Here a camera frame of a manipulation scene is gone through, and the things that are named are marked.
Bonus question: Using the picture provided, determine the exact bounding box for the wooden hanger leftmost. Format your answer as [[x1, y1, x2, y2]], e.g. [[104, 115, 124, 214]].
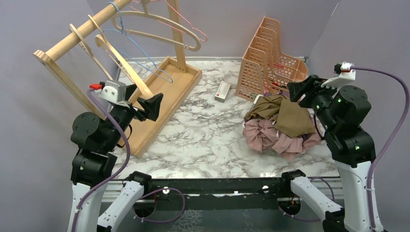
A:
[[69, 24, 113, 80]]

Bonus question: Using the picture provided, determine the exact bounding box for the small white red box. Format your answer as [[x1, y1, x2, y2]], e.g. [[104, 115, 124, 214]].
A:
[[214, 81, 231, 102]]

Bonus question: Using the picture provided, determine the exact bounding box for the peach plastic file organizer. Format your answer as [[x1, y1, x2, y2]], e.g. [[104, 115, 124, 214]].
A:
[[235, 16, 308, 101]]

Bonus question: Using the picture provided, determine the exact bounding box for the pink wire hanger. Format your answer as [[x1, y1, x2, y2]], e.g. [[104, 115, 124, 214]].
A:
[[129, 0, 208, 43]]

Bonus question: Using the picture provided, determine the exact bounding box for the wooden hanger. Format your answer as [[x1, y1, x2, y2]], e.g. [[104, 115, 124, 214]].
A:
[[111, 0, 204, 52], [69, 24, 113, 80], [88, 14, 154, 99]]

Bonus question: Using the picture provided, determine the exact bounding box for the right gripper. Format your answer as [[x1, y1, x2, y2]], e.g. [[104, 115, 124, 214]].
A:
[[287, 73, 340, 131]]

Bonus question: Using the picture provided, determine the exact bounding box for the wooden hanger right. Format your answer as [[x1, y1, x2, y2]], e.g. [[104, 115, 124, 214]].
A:
[[111, 0, 204, 52]]

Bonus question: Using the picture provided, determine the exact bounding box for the blue wire hanger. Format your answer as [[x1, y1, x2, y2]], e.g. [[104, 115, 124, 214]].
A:
[[103, 1, 174, 84]]

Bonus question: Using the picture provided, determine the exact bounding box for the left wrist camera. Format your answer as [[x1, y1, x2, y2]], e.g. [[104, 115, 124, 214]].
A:
[[89, 80, 127, 104]]

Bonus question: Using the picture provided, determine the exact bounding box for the wooden clothes rack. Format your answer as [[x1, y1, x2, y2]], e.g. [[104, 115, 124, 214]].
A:
[[33, 0, 202, 157]]

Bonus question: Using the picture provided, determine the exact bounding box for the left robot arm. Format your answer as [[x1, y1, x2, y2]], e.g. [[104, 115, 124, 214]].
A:
[[68, 81, 163, 232]]

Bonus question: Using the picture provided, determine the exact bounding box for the purple garment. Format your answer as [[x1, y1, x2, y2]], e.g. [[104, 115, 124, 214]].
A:
[[264, 90, 289, 98]]

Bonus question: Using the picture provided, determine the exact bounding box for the brown skirt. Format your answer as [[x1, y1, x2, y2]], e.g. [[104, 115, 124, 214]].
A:
[[245, 95, 316, 138]]

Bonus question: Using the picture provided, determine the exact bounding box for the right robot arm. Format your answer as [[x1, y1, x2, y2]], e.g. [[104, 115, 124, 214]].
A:
[[279, 75, 384, 232]]

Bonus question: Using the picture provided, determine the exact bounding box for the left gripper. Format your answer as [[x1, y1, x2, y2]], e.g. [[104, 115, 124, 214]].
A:
[[103, 83, 164, 150]]

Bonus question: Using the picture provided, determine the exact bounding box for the pink skirt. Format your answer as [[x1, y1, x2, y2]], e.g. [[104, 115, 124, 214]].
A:
[[243, 119, 322, 161]]

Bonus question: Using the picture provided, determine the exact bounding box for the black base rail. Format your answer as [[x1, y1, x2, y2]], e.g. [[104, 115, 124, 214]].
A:
[[135, 177, 292, 211]]

